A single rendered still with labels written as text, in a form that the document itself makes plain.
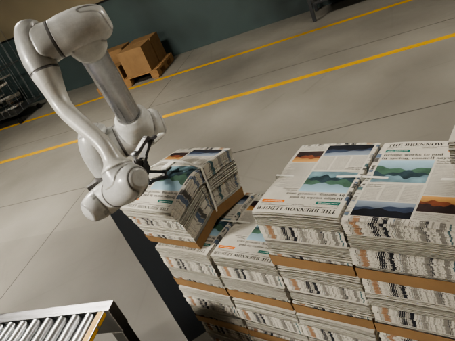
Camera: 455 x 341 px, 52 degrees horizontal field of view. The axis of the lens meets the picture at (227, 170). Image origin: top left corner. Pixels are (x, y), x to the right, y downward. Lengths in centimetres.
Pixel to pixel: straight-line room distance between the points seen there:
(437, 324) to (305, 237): 42
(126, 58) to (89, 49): 621
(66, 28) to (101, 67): 21
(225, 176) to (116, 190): 55
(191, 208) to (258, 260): 32
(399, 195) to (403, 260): 17
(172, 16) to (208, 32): 69
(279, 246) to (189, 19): 726
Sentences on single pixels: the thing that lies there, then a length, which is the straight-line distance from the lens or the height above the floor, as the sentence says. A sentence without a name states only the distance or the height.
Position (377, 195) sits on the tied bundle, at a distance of 132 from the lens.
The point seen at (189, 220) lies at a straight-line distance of 171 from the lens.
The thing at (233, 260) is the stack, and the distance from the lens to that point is 167.
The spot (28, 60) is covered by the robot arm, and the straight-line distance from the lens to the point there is 170.
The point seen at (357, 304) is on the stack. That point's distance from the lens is 153.
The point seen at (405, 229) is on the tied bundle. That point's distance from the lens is 122.
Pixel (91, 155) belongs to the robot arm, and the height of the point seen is 117.
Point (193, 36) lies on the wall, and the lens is 857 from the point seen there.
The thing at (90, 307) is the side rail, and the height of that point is 80.
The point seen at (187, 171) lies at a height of 108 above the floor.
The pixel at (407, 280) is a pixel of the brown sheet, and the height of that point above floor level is 86.
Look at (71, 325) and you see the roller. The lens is 189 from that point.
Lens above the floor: 183
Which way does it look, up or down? 27 degrees down
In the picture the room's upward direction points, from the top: 24 degrees counter-clockwise
